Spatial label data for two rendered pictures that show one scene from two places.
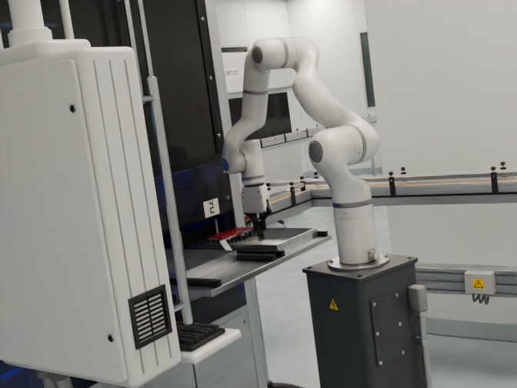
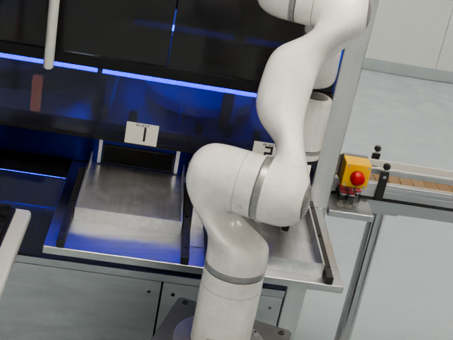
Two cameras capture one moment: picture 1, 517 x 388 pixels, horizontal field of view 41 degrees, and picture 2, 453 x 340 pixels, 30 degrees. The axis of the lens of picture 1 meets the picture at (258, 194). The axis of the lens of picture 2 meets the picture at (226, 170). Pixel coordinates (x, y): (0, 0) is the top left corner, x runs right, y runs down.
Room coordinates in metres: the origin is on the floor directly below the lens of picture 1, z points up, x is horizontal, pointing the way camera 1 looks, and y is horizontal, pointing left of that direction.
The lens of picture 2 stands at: (1.08, -1.30, 1.87)
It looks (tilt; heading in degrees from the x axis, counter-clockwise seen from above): 24 degrees down; 48
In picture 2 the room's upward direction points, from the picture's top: 11 degrees clockwise
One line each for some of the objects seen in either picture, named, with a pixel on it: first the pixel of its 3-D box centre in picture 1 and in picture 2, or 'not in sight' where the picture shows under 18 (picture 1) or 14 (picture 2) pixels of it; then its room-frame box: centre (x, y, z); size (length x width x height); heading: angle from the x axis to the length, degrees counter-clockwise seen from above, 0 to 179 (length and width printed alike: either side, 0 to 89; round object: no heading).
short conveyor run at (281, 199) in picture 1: (260, 205); (434, 187); (3.11, 0.00, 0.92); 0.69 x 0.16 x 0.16; 144
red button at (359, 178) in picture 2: not in sight; (357, 177); (2.76, 0.02, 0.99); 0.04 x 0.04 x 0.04; 54
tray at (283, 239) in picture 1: (258, 240); (264, 229); (2.46, 0.02, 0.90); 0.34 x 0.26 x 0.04; 54
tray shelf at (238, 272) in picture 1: (221, 259); (195, 220); (2.34, 0.15, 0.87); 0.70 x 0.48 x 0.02; 144
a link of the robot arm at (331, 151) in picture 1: (339, 167); (230, 208); (2.07, -0.25, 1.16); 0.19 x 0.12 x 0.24; 124
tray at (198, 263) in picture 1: (172, 264); (133, 190); (2.25, 0.31, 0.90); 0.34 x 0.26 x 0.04; 54
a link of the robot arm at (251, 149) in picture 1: (249, 158); (308, 120); (2.52, 0.01, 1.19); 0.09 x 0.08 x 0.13; 124
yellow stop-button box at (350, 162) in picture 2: not in sight; (354, 171); (2.79, 0.06, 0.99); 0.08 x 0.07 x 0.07; 54
